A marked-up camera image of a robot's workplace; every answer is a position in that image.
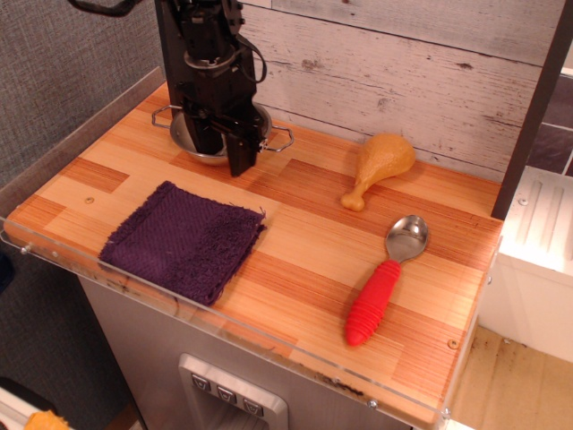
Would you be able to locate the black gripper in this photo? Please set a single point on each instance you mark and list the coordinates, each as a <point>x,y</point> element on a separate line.
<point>219,102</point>

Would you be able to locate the steel bowl with handles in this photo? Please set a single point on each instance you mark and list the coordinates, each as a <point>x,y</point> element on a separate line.
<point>171,118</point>

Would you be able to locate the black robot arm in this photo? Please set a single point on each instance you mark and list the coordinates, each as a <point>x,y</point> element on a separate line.
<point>200,35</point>

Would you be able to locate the purple cloth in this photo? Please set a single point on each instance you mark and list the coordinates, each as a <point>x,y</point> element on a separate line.
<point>187,244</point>

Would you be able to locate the toy chicken drumstick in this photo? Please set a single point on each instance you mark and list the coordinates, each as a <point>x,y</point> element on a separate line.
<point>383,156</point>

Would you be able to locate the grey toy fridge cabinet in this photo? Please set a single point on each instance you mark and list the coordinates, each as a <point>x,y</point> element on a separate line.
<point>147,344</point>

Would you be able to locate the silver dispenser panel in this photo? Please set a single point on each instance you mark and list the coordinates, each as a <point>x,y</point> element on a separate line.
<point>218,399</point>

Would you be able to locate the orange object bottom left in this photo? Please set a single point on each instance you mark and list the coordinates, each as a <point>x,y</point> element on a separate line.
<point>46,420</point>

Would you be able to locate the spoon with red handle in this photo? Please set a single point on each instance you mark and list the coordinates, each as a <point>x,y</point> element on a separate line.
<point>405,241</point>

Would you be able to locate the dark vertical post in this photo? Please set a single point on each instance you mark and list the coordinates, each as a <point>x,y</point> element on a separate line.
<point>544,89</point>

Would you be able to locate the clear acrylic guard rail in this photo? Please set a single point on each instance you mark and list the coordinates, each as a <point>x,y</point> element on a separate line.
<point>289,302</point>

